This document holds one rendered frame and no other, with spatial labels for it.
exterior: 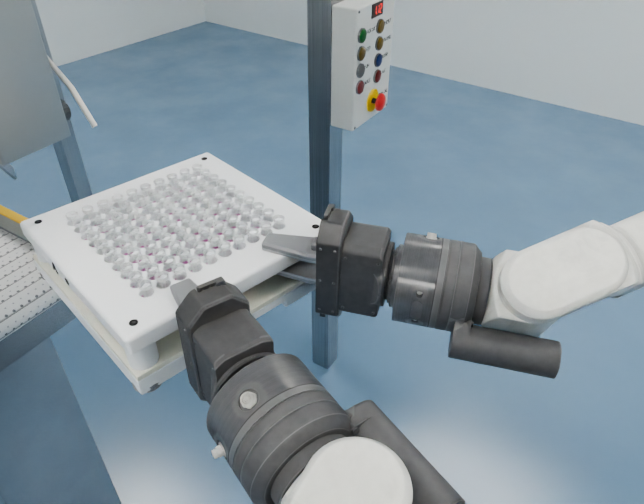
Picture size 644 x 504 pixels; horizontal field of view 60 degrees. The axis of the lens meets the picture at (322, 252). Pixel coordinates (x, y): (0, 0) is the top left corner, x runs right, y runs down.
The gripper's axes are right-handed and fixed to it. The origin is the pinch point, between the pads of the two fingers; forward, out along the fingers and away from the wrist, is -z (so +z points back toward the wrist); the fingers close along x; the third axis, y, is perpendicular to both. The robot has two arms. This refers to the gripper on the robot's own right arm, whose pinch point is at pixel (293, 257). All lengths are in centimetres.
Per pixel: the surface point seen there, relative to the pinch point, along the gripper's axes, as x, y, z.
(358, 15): -4, 71, -8
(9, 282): 21, 7, -48
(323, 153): 28, 72, -15
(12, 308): 21.9, 2.9, -44.1
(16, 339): 29, 3, -46
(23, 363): 43, 8, -54
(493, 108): 107, 298, 37
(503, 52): 83, 329, 38
